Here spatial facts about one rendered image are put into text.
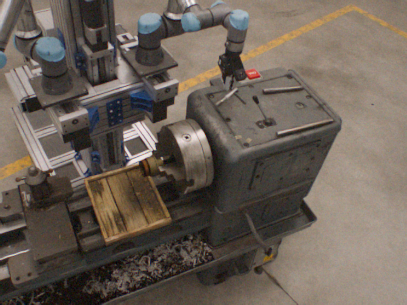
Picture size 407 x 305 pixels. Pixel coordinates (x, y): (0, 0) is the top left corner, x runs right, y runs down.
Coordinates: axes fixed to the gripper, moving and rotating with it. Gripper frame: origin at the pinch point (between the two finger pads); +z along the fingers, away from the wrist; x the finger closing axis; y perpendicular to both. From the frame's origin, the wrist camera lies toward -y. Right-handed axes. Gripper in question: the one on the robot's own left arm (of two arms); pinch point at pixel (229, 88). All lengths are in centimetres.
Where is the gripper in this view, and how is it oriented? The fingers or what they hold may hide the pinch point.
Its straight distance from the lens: 182.8
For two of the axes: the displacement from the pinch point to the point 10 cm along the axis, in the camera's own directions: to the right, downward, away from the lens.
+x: -9.0, 2.7, -3.3
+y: -4.2, -7.1, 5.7
